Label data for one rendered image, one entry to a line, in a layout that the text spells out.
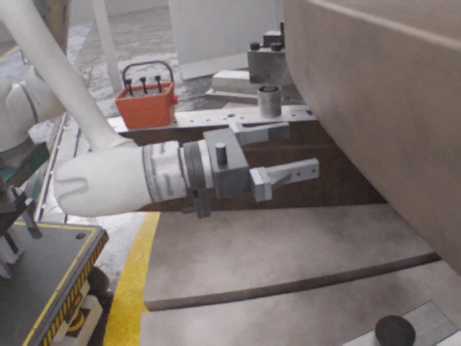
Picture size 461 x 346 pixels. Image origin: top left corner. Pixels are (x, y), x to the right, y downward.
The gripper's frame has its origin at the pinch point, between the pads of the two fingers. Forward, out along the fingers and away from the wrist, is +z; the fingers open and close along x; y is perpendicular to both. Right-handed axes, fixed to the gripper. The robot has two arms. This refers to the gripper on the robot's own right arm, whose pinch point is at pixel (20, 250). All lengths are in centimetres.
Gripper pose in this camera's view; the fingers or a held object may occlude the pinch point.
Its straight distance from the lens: 93.4
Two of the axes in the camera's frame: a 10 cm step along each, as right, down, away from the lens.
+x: -1.5, 5.5, -8.2
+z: 1.0, 8.3, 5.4
